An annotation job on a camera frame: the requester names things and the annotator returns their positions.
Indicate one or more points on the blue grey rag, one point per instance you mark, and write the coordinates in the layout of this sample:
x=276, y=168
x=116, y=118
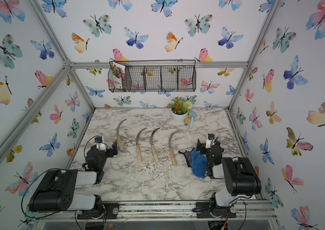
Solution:
x=198, y=164

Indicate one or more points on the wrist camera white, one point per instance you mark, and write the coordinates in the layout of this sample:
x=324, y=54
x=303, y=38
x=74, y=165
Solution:
x=211, y=141
x=100, y=145

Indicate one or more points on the white pot with plant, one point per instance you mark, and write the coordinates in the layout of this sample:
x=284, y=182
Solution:
x=180, y=109

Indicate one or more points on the seed packet in basket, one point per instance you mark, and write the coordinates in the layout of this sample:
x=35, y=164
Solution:
x=118, y=75

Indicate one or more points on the aluminium front rail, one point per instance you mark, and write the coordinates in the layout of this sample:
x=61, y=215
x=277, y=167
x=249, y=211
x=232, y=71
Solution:
x=188, y=210

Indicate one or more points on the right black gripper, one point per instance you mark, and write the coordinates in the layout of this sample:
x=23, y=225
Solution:
x=198, y=151

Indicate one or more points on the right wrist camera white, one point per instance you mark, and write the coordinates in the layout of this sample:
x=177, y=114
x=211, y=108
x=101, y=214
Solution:
x=211, y=141

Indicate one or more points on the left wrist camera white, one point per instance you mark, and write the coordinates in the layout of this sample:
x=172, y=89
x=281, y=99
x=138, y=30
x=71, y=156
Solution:
x=100, y=145

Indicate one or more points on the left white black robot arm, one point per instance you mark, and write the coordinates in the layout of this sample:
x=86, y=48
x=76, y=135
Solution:
x=56, y=191

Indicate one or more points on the black wire wall basket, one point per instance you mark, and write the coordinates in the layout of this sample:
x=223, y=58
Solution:
x=165, y=76

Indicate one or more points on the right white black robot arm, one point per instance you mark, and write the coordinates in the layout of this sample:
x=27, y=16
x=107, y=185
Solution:
x=238, y=174

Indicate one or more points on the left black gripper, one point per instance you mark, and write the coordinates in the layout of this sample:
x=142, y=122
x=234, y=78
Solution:
x=110, y=151

